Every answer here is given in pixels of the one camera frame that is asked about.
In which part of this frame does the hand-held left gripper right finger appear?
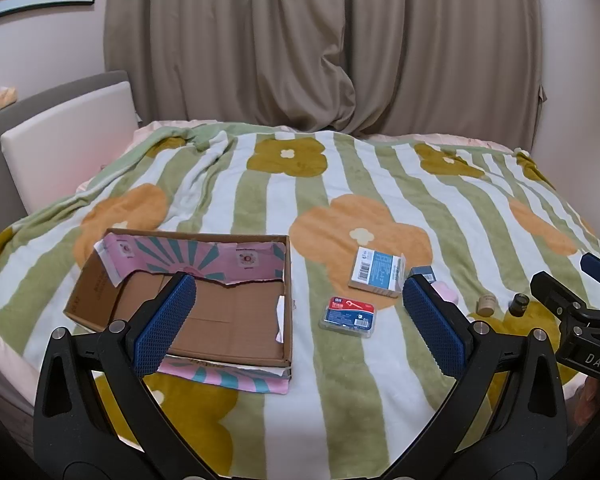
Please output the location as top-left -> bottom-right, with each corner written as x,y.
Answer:
380,275 -> 571,480

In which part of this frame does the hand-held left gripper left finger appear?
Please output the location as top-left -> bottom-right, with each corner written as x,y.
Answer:
32,271 -> 216,480

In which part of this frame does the small metallic blue box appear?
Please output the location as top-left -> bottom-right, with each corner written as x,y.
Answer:
407,266 -> 437,287

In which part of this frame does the pink printed cardboard box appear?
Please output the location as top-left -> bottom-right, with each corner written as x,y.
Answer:
63,228 -> 295,397

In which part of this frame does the person's right hand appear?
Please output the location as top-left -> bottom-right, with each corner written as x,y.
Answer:
572,375 -> 600,438

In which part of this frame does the small pink object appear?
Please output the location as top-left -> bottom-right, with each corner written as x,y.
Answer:
430,281 -> 460,307

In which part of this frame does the blue and white carton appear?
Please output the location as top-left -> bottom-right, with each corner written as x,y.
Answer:
348,246 -> 407,299

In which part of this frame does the clear floss pick case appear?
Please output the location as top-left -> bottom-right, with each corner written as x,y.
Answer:
318,296 -> 381,339

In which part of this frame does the striped floral blanket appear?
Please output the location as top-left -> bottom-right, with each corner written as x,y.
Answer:
0,122 -> 600,480

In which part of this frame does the white headboard cushion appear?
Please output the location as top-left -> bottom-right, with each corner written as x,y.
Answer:
0,81 -> 140,216

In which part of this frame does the beige curtain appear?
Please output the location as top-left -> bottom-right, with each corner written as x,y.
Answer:
103,0 -> 548,139

